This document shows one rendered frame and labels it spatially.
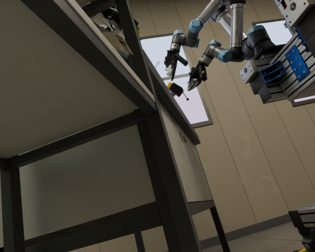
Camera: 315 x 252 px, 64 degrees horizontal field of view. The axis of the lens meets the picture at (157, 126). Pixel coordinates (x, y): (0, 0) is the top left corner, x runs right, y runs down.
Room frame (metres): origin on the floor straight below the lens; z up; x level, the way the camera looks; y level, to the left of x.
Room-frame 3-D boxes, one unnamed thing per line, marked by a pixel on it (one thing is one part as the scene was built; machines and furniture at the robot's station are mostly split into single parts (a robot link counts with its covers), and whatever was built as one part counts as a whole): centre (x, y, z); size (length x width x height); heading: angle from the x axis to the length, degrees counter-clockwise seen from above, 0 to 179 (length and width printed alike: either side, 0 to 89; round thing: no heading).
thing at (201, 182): (1.51, -0.16, 0.60); 0.55 x 0.03 x 0.39; 168
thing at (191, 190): (0.97, -0.04, 0.60); 0.55 x 0.02 x 0.39; 168
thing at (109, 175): (1.30, 0.19, 0.60); 1.17 x 0.58 x 0.40; 168
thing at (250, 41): (1.48, -0.82, 1.33); 0.13 x 0.12 x 0.14; 9
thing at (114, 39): (0.43, 0.04, 0.73); 0.06 x 0.05 x 0.03; 171
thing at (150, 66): (1.23, -0.12, 0.83); 1.18 x 0.05 x 0.06; 168
